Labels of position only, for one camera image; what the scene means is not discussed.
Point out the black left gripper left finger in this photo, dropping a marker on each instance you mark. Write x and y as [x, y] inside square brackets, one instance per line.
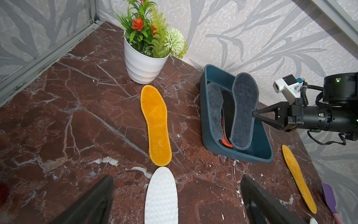
[93, 207]

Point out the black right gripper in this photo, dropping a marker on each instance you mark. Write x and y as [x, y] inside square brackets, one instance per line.
[315, 118]

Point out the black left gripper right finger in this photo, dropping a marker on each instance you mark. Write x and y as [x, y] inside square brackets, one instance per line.
[262, 208]

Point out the black insole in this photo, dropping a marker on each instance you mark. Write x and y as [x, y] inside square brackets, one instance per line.
[228, 110]

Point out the red orange-edged insole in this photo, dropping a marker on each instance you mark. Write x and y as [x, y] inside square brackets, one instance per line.
[224, 141]

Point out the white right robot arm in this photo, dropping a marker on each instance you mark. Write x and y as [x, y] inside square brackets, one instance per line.
[340, 90]

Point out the teal plastic storage box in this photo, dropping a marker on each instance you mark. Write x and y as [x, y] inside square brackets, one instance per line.
[259, 150]

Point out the yellow fuzzy insole right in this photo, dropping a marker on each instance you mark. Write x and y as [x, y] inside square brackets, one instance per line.
[299, 179]

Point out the yellow fuzzy insole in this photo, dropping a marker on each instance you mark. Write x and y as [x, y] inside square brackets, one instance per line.
[154, 110]
[299, 179]

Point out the white insole right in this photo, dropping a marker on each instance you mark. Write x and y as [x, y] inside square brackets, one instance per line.
[313, 221]

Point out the white insole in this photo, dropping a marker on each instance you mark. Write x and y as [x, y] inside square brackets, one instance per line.
[313, 221]
[161, 202]

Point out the white insole left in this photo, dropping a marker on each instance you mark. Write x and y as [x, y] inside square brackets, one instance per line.
[161, 202]

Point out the yellow fuzzy insole left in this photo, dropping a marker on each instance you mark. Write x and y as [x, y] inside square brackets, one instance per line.
[154, 110]

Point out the potted artificial plant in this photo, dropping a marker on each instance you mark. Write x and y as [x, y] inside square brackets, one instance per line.
[148, 41]

